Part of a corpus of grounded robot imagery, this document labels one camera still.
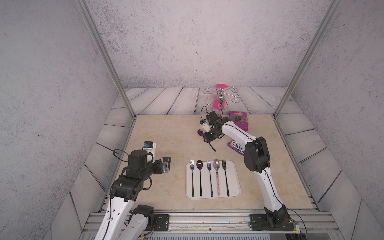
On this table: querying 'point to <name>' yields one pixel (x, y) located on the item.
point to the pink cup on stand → (219, 100)
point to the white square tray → (213, 179)
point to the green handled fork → (192, 167)
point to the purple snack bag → (240, 118)
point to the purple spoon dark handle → (200, 132)
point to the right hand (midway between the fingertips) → (208, 137)
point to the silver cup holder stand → (230, 92)
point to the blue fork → (209, 165)
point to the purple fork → (224, 167)
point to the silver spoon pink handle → (216, 165)
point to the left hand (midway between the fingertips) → (164, 158)
